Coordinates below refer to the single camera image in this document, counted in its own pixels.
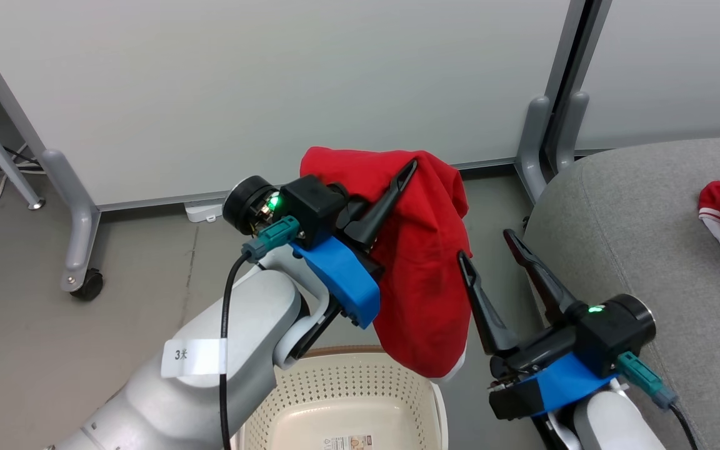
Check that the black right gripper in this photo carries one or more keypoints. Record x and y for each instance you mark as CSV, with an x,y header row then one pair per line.
x,y
610,334

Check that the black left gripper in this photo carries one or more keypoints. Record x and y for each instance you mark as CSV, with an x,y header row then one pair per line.
x,y
313,203

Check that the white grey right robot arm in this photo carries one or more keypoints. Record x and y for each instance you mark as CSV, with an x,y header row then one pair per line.
x,y
610,419

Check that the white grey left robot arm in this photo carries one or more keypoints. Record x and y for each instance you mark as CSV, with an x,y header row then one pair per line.
x,y
166,400

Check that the grey fabric sofa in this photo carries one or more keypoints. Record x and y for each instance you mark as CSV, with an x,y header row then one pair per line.
x,y
635,237

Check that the small white floor box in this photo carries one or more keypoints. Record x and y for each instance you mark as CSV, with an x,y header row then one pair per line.
x,y
204,212

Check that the large white partition panel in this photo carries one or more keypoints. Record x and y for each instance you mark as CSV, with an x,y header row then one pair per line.
x,y
272,75

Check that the cream plastic laundry basket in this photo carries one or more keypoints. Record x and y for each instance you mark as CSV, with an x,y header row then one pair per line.
x,y
335,387

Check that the grey partition foot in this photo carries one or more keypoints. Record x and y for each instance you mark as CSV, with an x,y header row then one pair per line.
x,y
575,119

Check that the paper label sticker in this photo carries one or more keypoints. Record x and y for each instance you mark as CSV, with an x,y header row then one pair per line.
x,y
347,442

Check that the white tape label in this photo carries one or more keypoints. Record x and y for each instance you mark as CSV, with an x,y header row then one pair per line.
x,y
194,357

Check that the grey table leg with caster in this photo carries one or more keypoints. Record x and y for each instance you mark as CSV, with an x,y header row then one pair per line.
x,y
79,231

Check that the white table leg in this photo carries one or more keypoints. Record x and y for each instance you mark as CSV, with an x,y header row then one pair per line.
x,y
4,162

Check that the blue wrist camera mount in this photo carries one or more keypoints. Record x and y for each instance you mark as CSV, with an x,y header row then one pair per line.
x,y
341,281
566,381

